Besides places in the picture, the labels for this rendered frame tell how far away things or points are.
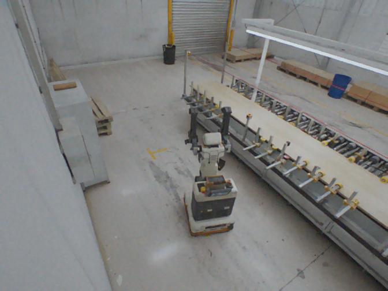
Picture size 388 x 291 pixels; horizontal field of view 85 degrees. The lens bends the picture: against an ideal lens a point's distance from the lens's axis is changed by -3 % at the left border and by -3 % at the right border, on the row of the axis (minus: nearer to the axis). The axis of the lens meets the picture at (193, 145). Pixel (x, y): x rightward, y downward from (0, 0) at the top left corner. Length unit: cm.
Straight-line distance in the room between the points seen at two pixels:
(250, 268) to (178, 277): 93
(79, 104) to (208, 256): 260
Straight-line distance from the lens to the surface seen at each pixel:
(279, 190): 400
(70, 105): 318
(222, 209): 305
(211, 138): 268
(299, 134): 412
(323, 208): 330
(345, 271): 382
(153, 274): 311
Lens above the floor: 289
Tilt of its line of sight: 38 degrees down
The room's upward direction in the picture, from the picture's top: 4 degrees clockwise
